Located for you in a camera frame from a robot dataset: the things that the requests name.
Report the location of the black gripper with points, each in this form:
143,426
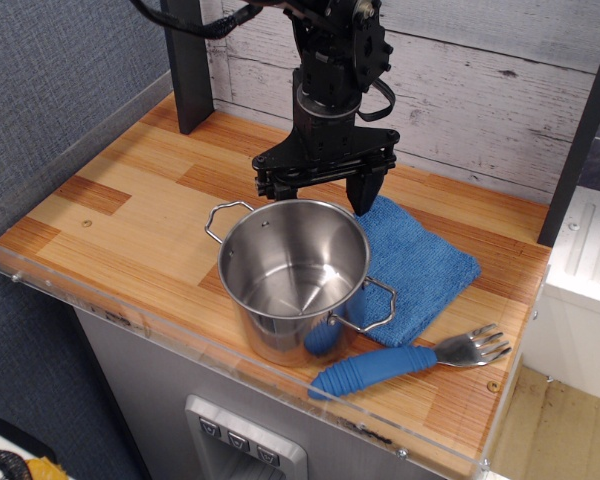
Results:
325,145

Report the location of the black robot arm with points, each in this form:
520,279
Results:
343,54

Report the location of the stainless steel pot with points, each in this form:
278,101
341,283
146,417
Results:
297,272

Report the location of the blue folded cloth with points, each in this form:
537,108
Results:
425,270

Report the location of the grey cabinet with button panel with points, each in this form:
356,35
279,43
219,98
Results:
191,419

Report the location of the clear acrylic table guard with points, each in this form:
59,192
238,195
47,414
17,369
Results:
103,205

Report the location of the yellow taped object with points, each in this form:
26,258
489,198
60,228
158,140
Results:
45,469

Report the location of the left black vertical post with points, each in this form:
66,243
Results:
190,79

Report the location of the black vertical post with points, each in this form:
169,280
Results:
190,79
573,166

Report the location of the blue handled metal fork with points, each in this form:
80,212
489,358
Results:
476,348

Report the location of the right black vertical post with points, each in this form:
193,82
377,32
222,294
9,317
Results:
573,166

